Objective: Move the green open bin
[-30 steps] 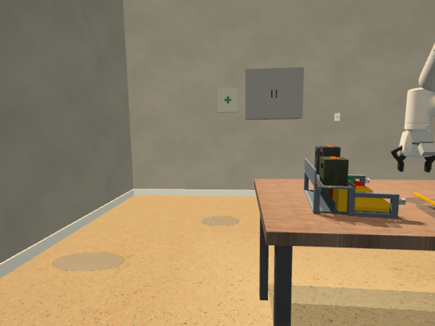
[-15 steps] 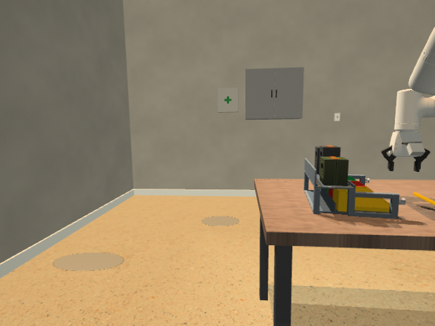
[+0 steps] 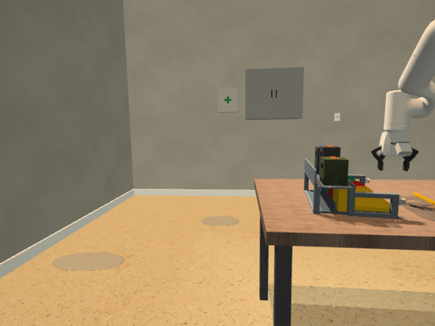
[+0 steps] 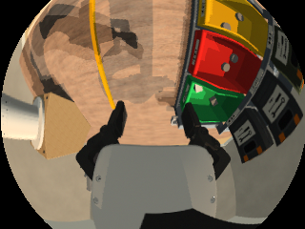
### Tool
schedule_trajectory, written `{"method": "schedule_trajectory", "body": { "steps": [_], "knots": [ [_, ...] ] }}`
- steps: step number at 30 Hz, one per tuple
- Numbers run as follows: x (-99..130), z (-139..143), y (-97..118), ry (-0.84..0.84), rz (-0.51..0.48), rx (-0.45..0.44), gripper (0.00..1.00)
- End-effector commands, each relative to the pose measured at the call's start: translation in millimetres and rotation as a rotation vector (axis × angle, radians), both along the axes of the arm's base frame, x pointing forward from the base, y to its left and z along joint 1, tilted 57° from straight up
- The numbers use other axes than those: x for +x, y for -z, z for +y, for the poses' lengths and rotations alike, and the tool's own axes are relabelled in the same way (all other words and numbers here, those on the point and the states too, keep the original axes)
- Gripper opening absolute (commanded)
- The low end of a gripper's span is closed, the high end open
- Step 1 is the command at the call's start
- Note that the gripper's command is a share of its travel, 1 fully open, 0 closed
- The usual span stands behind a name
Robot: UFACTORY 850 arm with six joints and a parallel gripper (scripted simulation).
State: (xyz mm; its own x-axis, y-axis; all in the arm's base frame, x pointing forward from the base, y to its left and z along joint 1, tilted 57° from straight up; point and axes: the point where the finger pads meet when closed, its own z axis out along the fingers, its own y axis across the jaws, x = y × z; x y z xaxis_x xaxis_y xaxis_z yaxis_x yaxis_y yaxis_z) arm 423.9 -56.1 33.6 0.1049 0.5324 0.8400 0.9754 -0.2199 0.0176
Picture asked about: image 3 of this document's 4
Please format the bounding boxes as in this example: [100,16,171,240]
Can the red open bin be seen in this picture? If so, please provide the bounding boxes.
[328,181,367,199]

